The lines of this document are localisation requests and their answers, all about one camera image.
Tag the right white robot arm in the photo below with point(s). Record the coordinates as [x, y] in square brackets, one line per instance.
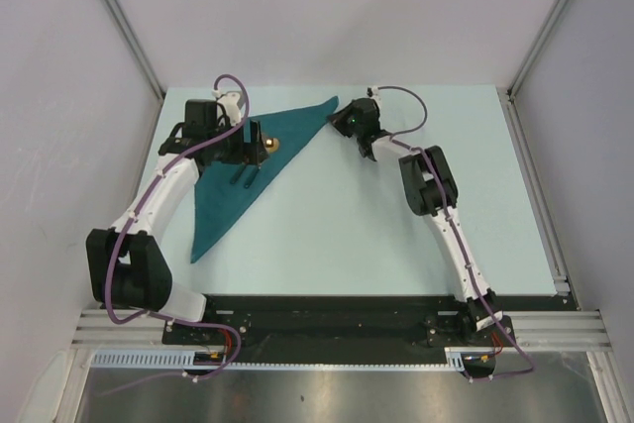
[431, 193]

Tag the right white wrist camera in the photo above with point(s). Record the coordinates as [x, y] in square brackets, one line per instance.
[373, 94]

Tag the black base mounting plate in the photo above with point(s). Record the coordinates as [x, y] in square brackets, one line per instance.
[340, 329]

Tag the left aluminium frame post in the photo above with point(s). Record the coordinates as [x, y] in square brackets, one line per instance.
[131, 40]

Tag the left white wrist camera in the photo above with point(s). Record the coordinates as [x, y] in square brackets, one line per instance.
[229, 107]

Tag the teal cloth napkin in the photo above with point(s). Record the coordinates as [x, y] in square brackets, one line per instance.
[225, 192]

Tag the gold fork green handle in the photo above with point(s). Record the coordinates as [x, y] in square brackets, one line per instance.
[252, 177]

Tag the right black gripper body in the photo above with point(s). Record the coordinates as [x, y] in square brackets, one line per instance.
[351, 128]

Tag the aluminium front rail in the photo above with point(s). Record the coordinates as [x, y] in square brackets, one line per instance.
[539, 331]

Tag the right aluminium frame post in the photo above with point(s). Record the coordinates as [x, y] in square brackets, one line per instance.
[547, 29]

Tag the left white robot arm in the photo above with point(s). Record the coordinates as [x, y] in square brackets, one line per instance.
[126, 265]

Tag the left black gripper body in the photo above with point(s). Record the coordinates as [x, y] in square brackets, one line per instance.
[232, 149]

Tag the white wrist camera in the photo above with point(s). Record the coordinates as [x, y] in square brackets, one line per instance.
[229, 107]
[373, 94]

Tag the white slotted cable duct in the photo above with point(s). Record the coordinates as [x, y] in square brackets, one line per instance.
[443, 359]

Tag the aluminium frame post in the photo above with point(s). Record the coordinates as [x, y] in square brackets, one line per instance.
[131, 40]
[547, 29]

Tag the gold spoon green handle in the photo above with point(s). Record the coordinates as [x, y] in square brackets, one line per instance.
[271, 145]

